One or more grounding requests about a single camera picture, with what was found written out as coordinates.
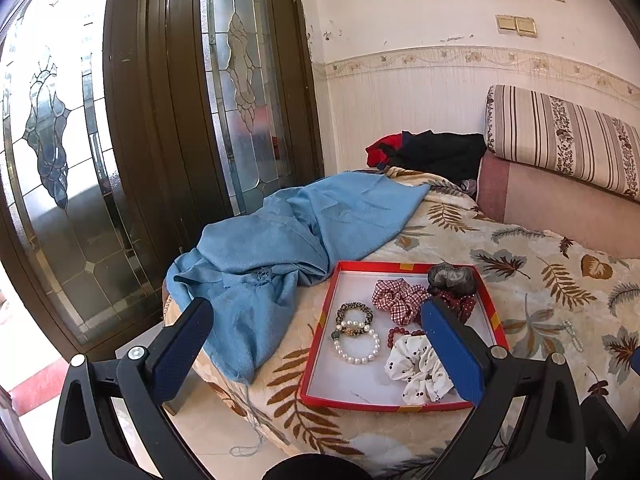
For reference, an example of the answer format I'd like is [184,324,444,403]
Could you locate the beige wall switch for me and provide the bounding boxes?
[496,14,538,38]

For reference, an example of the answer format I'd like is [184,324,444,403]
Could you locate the small white pearl bracelet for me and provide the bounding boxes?
[562,318,586,354]

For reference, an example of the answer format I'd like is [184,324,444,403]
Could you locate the red cardboard box lid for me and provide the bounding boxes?
[297,260,510,413]

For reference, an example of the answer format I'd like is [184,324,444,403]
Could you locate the red white plaid scrunchie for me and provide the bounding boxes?
[371,278,430,326]

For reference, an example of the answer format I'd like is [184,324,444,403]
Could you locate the dark grey scrunchie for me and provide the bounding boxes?
[427,262,477,296]

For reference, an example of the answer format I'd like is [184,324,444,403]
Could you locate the leopard pattern hair tie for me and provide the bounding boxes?
[334,301,376,331]

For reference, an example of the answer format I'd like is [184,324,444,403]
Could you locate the pink bolster cushion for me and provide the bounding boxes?
[477,153,639,259]

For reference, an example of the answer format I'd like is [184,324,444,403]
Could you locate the red polka dot scrunchie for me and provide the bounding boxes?
[435,290,476,324]

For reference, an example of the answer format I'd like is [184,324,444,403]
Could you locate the striped floral pillow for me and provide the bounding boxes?
[485,84,639,202]

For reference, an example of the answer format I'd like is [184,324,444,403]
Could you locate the white cherry print scrunchie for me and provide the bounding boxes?
[384,335,454,405]

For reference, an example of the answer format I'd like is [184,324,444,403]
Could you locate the leaf pattern blanket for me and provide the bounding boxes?
[165,174,639,477]

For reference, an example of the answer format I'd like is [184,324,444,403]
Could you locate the brown stained glass door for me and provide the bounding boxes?
[1,0,323,359]

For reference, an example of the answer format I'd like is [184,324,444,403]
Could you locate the red bead bracelet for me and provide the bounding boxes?
[386,325,426,351]

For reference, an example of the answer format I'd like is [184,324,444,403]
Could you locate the black and red clothes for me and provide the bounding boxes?
[366,130,486,184]

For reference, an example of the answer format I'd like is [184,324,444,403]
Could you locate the blue cloth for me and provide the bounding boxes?
[165,172,430,385]

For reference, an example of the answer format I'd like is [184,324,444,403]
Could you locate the large white pearl bracelet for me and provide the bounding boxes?
[330,318,382,366]

